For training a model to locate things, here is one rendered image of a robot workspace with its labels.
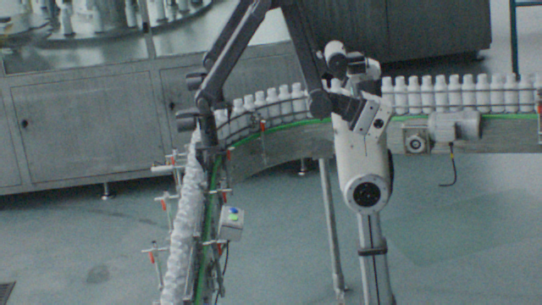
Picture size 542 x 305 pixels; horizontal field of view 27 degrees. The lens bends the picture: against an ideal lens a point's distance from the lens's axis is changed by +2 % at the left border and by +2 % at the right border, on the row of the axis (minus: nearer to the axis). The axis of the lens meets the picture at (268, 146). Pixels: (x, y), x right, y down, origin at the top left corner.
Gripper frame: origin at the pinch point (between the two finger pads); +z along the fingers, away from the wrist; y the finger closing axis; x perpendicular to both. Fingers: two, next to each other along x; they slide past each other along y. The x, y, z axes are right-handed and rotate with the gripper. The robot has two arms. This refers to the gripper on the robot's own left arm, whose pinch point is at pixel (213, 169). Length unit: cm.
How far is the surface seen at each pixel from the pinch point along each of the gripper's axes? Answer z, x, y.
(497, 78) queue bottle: 21, 122, 113
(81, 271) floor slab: 140, 215, -107
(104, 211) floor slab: 140, 296, -107
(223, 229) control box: 28.1, 12.3, -1.0
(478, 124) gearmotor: 36, 109, 103
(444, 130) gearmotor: 37, 109, 88
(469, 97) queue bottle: 29, 124, 101
